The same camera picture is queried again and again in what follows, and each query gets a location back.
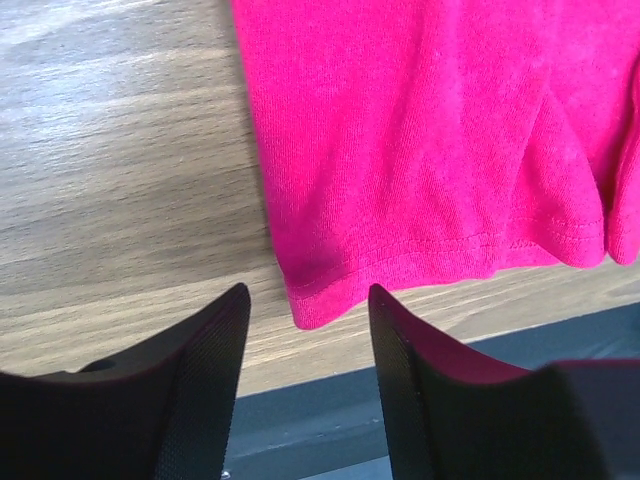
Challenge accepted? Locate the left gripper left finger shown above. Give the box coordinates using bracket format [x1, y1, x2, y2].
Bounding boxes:
[1, 284, 251, 479]

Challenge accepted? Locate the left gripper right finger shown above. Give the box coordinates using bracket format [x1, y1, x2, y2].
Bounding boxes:
[368, 285, 639, 479]

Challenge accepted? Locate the red t shirt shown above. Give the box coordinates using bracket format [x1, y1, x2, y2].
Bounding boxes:
[232, 1, 639, 330]

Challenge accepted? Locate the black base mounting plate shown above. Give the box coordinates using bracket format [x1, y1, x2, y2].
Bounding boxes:
[219, 299, 640, 480]

